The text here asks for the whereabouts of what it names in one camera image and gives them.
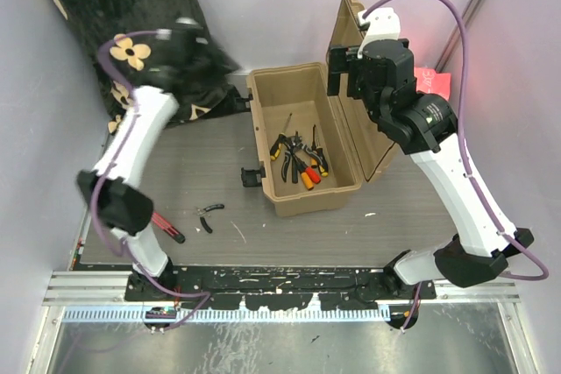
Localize small steel claw hammer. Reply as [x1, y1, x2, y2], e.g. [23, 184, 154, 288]
[291, 153, 299, 185]

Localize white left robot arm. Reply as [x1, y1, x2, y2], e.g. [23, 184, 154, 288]
[76, 20, 209, 300]

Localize pink printed cloth bag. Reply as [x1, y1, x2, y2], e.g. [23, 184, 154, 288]
[414, 67, 451, 101]

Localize tan plastic tool case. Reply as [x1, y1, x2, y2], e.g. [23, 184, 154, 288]
[240, 0, 415, 219]

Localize orange handle screwdriver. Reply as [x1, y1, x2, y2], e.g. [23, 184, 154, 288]
[293, 155, 314, 190]

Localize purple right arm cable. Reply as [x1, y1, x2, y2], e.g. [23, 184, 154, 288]
[359, 0, 550, 331]

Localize red utility knife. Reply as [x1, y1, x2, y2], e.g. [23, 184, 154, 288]
[152, 212, 186, 243]

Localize white slotted cable duct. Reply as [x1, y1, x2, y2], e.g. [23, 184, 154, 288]
[61, 303, 391, 323]

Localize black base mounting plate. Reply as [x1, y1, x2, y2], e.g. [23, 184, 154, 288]
[124, 265, 439, 312]

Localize black long nose pliers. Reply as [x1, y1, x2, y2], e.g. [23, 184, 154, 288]
[280, 134, 320, 182]

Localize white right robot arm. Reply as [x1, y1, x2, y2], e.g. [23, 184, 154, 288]
[327, 39, 534, 299]

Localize black floral plush blanket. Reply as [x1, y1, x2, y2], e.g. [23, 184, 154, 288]
[53, 0, 242, 134]

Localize short yellow black screwdriver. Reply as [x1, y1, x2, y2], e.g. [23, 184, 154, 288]
[311, 124, 329, 177]

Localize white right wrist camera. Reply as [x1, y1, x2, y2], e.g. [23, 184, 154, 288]
[357, 7, 401, 59]

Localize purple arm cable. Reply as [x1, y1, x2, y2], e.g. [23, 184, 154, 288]
[359, 0, 550, 331]
[89, 30, 211, 331]

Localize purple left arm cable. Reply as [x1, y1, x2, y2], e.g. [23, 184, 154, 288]
[89, 30, 211, 331]

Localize red black screwdriver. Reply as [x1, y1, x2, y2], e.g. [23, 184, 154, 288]
[301, 161, 321, 186]

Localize long yellow black screwdriver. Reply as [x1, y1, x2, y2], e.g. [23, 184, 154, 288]
[269, 113, 292, 161]

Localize small black pliers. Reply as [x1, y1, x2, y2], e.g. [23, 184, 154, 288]
[195, 203, 225, 234]

